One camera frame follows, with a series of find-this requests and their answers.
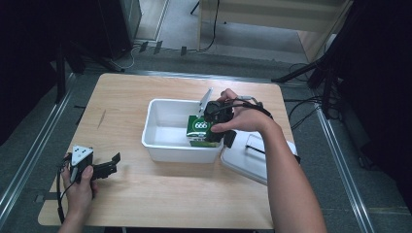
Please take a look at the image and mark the hand-held gripper cable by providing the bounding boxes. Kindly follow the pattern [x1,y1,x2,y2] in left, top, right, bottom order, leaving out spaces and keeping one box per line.
[55,157,71,225]
[212,95,274,120]

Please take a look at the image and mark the person's left hand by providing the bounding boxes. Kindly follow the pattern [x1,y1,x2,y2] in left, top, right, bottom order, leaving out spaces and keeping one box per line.
[60,160,100,218]

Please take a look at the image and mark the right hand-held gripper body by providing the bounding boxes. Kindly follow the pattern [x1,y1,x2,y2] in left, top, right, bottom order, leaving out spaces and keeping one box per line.
[197,86,234,131]

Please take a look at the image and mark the right hand-held gripper cable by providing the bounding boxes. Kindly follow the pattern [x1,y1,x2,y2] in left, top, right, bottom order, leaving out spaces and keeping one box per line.
[212,95,274,120]

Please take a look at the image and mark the person's right hand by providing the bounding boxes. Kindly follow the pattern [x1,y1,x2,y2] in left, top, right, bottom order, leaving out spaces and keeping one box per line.
[210,87,277,135]

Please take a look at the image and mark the white lid with black handle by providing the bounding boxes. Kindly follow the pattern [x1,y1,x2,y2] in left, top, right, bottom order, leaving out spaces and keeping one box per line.
[220,129,302,186]

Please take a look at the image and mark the black floor cables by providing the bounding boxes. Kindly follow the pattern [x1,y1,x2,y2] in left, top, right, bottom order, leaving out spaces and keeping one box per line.
[285,62,328,131]

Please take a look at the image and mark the green cardboard carton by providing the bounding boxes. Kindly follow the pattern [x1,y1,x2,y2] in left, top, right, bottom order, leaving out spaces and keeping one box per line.
[186,115,222,149]

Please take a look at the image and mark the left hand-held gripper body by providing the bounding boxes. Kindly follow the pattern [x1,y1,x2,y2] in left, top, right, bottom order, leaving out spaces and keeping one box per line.
[69,145,118,184]

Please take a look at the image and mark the metal floor rail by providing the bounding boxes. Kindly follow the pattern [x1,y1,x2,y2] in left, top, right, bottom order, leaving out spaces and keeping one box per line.
[127,69,276,83]
[0,73,76,226]
[314,105,376,233]

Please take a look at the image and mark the hanging black cable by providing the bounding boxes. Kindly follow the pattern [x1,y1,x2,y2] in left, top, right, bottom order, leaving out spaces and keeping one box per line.
[195,0,222,53]

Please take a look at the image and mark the black tripod stand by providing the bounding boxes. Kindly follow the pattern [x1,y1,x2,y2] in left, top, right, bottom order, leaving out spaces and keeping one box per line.
[271,48,341,119]

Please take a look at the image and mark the left hand-held gripper cable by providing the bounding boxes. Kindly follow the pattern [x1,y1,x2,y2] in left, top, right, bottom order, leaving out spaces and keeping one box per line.
[55,157,71,225]

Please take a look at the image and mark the white floor cable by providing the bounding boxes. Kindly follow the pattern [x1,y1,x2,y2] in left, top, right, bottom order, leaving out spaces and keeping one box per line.
[120,45,141,71]

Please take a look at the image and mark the light wooden furniture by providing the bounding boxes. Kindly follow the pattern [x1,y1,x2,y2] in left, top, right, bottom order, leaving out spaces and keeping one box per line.
[196,0,353,63]

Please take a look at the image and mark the white plastic storage box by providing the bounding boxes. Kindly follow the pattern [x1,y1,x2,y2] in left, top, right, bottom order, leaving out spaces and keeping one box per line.
[141,98,225,164]

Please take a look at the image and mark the black cabinet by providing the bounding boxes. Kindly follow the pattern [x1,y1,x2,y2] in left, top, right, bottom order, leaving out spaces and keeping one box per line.
[96,0,144,61]

